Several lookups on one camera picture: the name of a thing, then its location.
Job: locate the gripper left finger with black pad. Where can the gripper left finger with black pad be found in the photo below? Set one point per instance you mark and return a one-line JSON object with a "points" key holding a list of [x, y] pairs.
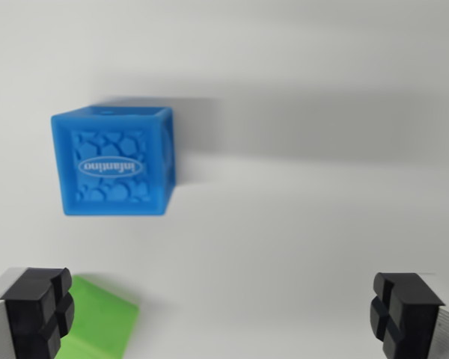
{"points": [[30, 310]]}

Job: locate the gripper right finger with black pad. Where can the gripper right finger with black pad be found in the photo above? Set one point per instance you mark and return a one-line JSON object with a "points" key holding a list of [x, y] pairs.
{"points": [[411, 318]]}

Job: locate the blue rubber cube white logo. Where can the blue rubber cube white logo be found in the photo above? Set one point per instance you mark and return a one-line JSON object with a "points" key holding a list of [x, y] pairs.
{"points": [[112, 164]]}

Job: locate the green rubber cube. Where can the green rubber cube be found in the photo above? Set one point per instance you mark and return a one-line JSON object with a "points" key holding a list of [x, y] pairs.
{"points": [[101, 321]]}

